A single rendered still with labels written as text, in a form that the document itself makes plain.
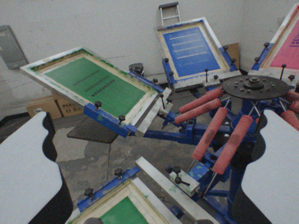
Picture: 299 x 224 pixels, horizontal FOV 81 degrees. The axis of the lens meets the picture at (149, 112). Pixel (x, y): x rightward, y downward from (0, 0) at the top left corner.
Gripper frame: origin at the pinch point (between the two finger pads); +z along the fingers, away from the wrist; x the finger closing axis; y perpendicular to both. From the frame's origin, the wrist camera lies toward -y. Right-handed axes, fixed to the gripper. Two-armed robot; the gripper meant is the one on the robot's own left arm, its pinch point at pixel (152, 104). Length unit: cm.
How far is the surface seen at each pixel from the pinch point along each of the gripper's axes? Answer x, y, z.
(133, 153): -33, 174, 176
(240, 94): 41, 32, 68
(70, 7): -162, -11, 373
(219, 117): 32, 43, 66
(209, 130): 27, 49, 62
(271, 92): 54, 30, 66
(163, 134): 6, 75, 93
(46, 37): -218, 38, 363
